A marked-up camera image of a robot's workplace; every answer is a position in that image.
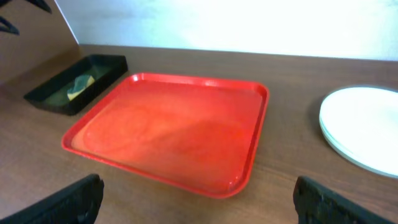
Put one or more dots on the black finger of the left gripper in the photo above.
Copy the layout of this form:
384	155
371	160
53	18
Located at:
7	27
41	4

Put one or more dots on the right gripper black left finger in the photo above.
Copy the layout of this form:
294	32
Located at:
79	202

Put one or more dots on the pale green round plate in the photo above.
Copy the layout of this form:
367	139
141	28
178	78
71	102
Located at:
345	154

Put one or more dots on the red plastic serving tray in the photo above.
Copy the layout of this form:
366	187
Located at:
199	134

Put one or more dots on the light blue round plate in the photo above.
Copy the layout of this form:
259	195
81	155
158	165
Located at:
363	120

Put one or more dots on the green and yellow sponge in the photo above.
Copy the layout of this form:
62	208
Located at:
80	84

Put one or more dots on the black rectangular plastic bin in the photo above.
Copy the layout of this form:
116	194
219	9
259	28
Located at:
52	94

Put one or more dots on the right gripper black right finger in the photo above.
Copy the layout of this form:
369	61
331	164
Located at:
317	204

